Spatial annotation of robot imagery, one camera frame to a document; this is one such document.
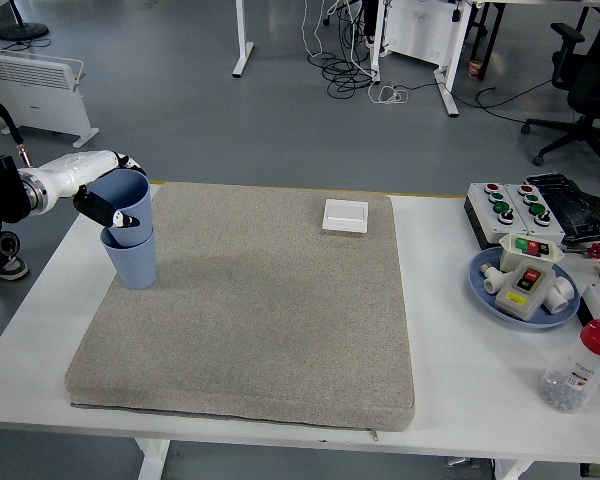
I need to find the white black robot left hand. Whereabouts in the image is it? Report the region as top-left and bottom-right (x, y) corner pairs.
(38, 149), (147, 230)

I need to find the blue ribbed plastic cup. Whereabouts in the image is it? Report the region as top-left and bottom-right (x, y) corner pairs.
(99, 227), (158, 291)
(82, 169), (155, 247)

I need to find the white push-button control box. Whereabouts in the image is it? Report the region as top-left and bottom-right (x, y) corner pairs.
(463, 181), (531, 251)
(504, 182), (566, 246)

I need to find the person's shoe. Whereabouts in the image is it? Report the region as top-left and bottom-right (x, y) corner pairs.
(0, 254), (30, 281)

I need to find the black fan stand base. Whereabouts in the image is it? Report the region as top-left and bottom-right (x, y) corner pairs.
(0, 0), (50, 42)

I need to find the white desk leg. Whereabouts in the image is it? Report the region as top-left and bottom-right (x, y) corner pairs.
(432, 0), (476, 118)
(231, 0), (256, 78)

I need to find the grey-brown cushion mat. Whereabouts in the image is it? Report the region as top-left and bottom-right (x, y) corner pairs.
(63, 181), (417, 434)

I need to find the blue round plate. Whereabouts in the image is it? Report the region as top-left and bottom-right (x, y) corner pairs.
(468, 246), (581, 333)

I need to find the white table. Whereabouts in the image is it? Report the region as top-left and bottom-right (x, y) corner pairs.
(0, 182), (600, 480)

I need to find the white pipe fitting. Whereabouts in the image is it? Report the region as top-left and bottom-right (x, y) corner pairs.
(544, 277), (577, 315)
(480, 263), (506, 297)

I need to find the black ridged tool case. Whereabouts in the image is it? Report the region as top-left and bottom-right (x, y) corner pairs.
(523, 172), (600, 247)

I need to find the black office chair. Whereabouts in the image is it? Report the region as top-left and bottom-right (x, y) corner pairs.
(520, 0), (600, 185)

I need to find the emergency stop button box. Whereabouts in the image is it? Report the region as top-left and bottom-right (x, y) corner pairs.
(577, 281), (600, 331)

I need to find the clear bottle with red cap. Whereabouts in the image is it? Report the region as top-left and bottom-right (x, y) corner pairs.
(538, 310), (600, 414)

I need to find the white wall switch plate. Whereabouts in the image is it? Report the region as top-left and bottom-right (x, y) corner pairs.
(321, 198), (370, 234)

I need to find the black cable bundle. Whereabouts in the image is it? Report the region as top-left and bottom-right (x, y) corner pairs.
(307, 0), (381, 99)

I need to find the white coiled cable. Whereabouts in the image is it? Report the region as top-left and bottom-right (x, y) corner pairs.
(367, 82), (410, 106)

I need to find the long black floor cable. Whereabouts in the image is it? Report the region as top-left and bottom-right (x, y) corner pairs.
(407, 78), (556, 124)

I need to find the cream three-button switch box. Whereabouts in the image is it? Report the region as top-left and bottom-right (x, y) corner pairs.
(497, 232), (565, 274)

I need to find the grey red-black switch box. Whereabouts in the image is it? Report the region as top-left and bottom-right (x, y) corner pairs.
(494, 263), (555, 321)

